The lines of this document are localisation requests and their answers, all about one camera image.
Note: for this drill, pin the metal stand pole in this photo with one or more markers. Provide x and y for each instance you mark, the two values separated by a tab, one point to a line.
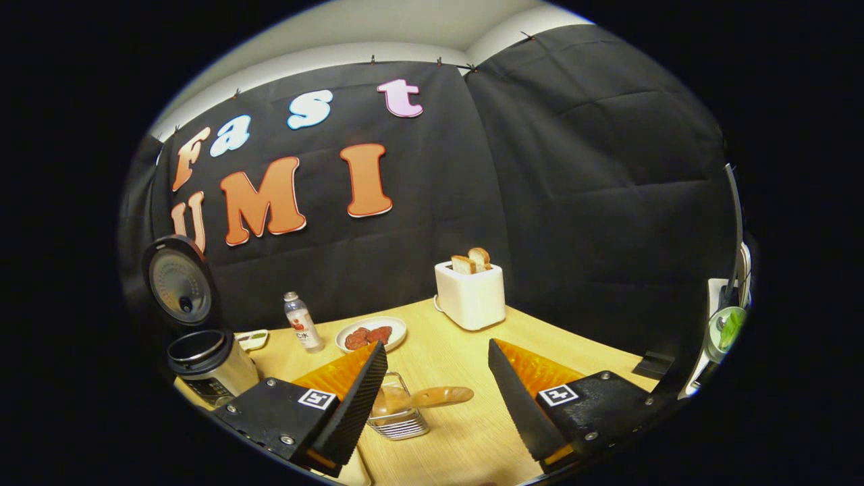
736	223

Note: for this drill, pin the clear cup with green item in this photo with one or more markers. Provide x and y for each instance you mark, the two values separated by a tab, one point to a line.
729	331

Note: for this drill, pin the white toaster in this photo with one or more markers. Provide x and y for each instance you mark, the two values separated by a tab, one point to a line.
472	297

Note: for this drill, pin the white round plate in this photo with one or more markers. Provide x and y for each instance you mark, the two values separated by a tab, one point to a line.
398	327

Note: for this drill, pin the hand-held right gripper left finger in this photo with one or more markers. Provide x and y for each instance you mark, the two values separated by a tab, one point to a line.
354	412

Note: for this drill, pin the red meat slice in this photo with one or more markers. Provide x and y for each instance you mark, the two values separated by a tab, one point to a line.
356	339
380	334

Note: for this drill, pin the clear box of rice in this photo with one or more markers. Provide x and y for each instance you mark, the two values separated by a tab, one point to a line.
354	469

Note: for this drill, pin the small clear drink bottle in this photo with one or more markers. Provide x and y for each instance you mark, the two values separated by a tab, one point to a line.
304	327

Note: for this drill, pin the wooden spoon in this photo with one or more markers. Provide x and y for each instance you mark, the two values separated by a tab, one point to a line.
445	395

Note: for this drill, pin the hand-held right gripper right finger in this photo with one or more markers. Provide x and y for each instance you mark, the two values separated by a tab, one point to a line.
523	412

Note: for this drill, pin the black table clamp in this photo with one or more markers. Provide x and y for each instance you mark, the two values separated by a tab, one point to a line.
649	366

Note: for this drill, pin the small white sauce dish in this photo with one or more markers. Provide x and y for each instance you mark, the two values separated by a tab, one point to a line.
253	339

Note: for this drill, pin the black and silver rice cooker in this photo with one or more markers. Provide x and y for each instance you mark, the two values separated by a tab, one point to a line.
216	371

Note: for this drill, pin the black backdrop cloth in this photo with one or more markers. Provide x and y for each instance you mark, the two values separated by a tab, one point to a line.
574	169

